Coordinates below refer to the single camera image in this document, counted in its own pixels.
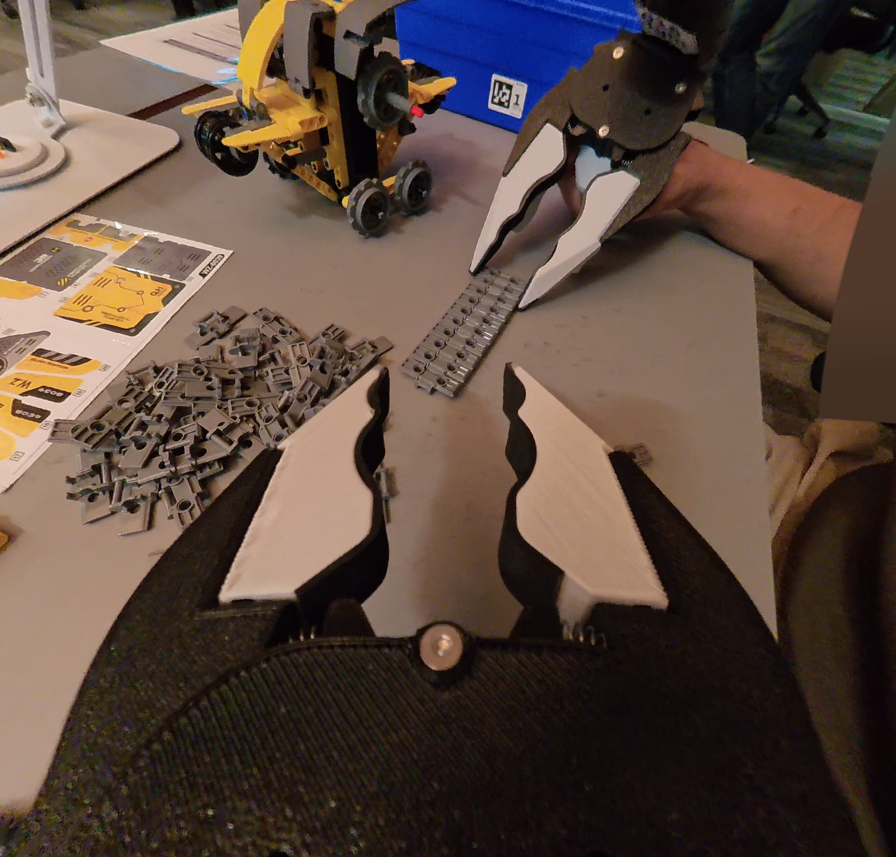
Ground assembled grey track strip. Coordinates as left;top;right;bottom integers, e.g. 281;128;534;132
401;268;531;399

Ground white printed marker sticker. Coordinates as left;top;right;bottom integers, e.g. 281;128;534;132
487;73;529;118

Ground yellow black brick vehicle model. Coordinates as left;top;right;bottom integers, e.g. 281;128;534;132
182;0;458;240

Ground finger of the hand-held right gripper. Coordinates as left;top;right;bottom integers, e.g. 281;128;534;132
468;124;568;276
517;150;643;311

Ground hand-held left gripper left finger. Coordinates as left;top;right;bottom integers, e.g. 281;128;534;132
217;366;392;605

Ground person's grey clothing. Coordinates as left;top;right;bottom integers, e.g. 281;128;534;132
773;461;896;857

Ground blue plastic bin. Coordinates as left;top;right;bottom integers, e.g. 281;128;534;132
388;0;645;135

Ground white lamp base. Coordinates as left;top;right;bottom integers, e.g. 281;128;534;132
0;0;182;255

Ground pile of grey track links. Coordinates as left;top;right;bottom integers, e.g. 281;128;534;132
48;304;394;537

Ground yellow grey sticker sheet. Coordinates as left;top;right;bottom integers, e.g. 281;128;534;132
0;213;235;495

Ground person's right hand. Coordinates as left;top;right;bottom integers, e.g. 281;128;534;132
559;139;710;224

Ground white printed paper sheet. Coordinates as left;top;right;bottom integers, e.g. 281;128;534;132
100;7;247;90

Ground person's beige trousers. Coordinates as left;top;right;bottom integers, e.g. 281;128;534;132
763;419;896;539

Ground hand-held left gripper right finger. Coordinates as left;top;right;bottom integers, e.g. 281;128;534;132
499;363;669;626

